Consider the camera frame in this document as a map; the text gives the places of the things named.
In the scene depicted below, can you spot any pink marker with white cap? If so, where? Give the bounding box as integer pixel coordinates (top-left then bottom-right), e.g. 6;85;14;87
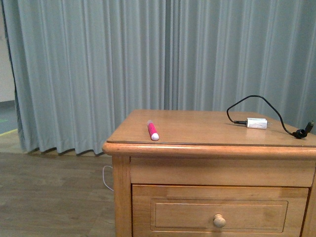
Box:
147;120;159;141

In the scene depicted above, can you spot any wooden drawer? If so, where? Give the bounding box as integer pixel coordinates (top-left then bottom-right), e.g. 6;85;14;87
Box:
132;185;309;237

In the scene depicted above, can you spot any round wooden drawer knob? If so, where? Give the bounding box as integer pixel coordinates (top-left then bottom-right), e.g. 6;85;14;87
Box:
213;214;226;228

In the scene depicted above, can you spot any wooden nightstand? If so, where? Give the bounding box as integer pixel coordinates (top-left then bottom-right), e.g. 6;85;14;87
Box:
102;110;316;237

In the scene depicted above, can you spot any white power adapter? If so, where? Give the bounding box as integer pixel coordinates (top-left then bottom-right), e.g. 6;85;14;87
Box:
246;118;271;129

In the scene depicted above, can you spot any grey-blue curtain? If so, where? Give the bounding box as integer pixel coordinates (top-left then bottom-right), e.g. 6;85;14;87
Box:
0;0;316;153

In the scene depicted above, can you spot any white cable on floor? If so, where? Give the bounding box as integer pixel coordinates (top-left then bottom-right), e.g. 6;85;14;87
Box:
102;165;115;192

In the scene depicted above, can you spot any black charging cable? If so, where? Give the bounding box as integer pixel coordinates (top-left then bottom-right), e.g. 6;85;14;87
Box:
226;95;315;139

